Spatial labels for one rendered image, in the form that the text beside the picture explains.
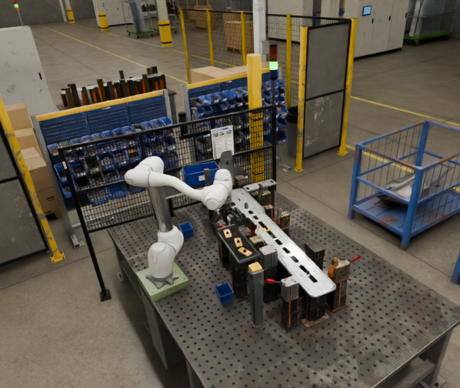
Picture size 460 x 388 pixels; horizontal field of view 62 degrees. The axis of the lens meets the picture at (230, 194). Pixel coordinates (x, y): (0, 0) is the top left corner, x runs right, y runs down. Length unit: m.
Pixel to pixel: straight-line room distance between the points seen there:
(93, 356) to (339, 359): 2.01
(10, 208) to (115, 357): 1.85
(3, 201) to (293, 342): 3.07
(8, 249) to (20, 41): 5.12
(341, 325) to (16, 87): 7.71
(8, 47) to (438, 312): 8.11
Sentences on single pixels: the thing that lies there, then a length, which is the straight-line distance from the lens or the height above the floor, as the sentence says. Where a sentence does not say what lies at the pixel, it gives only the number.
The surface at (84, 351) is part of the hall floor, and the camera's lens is 3.60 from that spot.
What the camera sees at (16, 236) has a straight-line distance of 4.52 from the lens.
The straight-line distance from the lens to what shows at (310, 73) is 5.46.
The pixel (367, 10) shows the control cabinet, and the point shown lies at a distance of 13.49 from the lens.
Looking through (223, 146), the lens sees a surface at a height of 1.26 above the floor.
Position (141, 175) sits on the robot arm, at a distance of 2.43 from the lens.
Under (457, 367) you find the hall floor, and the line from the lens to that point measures 3.51.
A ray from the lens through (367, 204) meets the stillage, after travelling 4.78.
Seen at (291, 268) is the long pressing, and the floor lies 1.00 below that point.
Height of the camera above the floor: 2.60
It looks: 30 degrees down
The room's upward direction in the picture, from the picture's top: 4 degrees counter-clockwise
